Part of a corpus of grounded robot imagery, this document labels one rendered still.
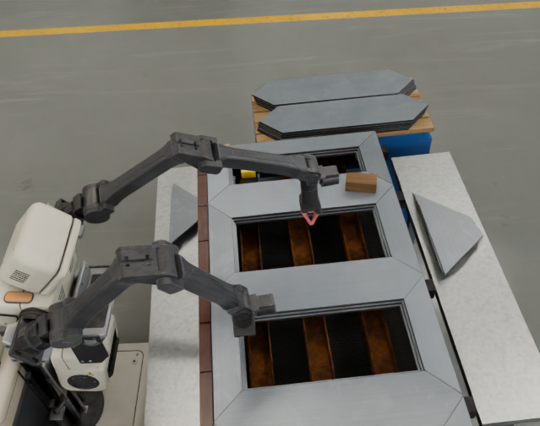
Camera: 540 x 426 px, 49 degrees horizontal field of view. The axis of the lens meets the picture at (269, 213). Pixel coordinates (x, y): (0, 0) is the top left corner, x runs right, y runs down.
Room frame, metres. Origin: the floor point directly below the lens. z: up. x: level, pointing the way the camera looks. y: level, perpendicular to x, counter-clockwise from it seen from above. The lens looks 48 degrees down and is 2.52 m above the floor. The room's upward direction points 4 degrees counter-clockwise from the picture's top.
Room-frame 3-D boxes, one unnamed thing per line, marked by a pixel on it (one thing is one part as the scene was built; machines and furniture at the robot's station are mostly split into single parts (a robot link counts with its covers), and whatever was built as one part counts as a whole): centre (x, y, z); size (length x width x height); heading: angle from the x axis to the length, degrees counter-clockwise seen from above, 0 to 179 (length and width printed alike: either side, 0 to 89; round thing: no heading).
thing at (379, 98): (2.20, -0.36, 0.82); 0.80 x 0.40 x 0.06; 92
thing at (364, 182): (1.63, -0.37, 0.87); 0.12 x 0.06 x 0.05; 77
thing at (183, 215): (1.71, 0.36, 0.70); 0.39 x 0.12 x 0.04; 2
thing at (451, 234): (1.44, -0.70, 0.77); 0.45 x 0.20 x 0.04; 2
